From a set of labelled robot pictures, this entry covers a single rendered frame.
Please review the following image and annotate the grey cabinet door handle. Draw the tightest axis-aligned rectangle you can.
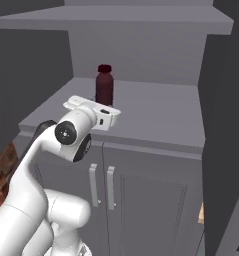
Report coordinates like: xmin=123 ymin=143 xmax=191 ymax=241
xmin=106 ymin=165 xmax=117 ymax=211
xmin=88 ymin=162 xmax=101 ymax=208

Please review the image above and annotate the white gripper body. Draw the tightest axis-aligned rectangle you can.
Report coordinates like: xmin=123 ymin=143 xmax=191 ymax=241
xmin=63 ymin=95 xmax=122 ymax=128

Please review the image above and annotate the dark grey cabinet side panel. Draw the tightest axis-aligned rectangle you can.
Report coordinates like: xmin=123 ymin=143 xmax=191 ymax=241
xmin=0 ymin=28 xmax=74 ymax=163

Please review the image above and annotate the grey cabinet shelf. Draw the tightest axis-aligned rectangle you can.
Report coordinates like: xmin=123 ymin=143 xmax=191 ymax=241
xmin=0 ymin=0 xmax=235 ymax=36

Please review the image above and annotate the dark red juice bottle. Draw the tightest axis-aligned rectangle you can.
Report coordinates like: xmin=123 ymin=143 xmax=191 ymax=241
xmin=94 ymin=63 xmax=115 ymax=107

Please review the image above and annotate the dark grey open cabinet door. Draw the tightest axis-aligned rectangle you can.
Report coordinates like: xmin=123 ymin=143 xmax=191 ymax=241
xmin=197 ymin=0 xmax=239 ymax=256

